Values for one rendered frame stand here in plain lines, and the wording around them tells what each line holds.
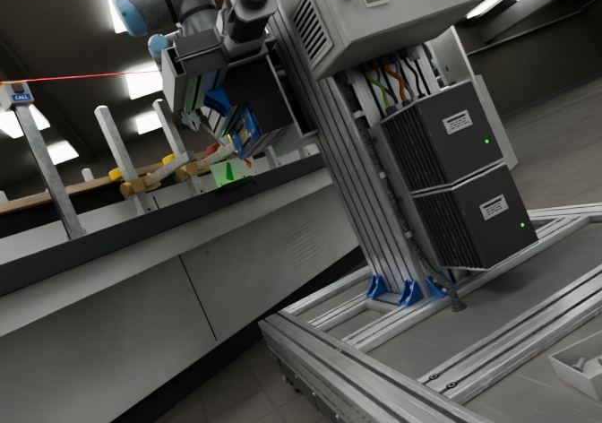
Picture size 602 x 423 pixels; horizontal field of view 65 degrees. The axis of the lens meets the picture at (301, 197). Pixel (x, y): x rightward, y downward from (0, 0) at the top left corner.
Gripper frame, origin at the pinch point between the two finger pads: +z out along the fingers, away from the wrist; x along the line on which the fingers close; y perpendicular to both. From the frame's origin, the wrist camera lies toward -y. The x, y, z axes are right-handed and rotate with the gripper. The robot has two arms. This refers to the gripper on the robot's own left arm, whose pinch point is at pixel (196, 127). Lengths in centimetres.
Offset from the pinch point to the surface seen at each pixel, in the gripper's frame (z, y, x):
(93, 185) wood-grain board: 6.9, 26.7, -34.4
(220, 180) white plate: 22.3, -7.0, -3.3
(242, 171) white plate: 21.6, -19.8, 1.3
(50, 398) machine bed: 67, 62, -52
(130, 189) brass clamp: 15.2, 30.8, -17.2
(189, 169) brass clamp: 14.4, 5.1, -7.7
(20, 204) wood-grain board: 7, 51, -43
